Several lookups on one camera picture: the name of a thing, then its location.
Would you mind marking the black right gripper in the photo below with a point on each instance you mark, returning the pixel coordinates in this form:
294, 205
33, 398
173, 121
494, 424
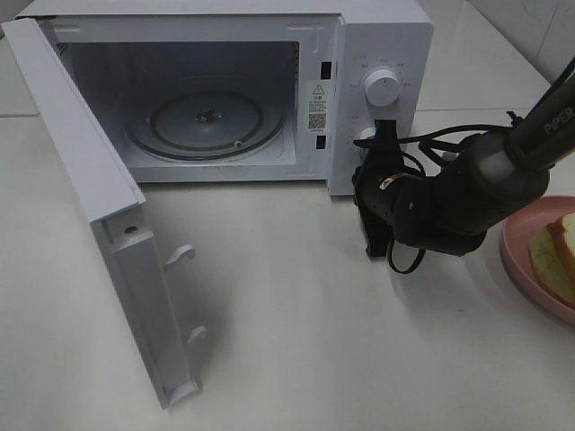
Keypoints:
382, 161

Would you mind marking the pink round plate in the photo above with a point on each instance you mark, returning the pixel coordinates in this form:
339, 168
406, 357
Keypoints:
516, 235

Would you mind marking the white microwave door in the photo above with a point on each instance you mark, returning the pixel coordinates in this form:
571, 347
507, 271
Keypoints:
114, 207

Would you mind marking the white bread slice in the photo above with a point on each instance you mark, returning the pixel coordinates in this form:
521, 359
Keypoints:
562, 231

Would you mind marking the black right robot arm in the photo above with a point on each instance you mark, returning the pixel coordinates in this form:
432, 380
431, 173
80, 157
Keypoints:
487, 173

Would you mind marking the lower white timer knob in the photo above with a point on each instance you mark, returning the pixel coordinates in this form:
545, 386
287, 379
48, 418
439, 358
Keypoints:
365, 139

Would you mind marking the upper white power knob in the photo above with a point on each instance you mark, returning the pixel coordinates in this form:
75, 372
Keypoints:
382, 86

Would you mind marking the white warning label sticker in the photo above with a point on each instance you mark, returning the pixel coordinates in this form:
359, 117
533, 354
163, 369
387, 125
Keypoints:
318, 106

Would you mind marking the glass microwave turntable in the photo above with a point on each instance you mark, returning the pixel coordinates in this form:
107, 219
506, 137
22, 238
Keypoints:
204, 125

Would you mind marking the white microwave oven body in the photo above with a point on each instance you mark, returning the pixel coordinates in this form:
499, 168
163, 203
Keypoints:
121, 52

